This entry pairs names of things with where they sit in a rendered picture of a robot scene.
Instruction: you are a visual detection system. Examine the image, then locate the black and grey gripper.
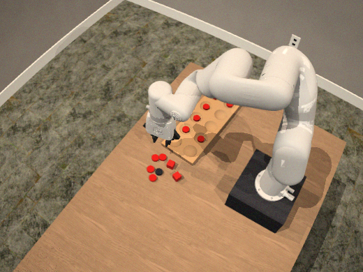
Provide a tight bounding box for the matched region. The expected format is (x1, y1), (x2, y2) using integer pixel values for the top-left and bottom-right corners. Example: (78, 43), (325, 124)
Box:
(143, 112), (180, 147)

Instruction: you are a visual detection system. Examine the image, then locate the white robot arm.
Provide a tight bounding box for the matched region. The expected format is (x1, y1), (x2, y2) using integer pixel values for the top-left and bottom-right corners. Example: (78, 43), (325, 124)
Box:
(146, 46), (318, 202)

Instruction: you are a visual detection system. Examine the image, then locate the red cube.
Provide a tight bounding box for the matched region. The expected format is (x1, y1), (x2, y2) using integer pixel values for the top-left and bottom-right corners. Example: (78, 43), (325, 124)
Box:
(167, 160), (175, 169)
(172, 171), (182, 182)

